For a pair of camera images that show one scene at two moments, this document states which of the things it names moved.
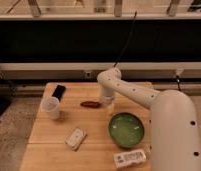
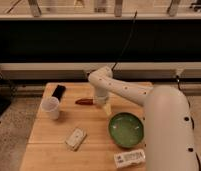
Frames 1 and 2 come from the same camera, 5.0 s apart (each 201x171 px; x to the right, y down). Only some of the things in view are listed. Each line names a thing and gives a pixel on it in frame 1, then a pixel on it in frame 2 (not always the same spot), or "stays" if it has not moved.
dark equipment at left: (3, 95) stays
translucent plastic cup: (50, 108) stays
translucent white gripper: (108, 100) → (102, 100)
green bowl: (126, 129) stays
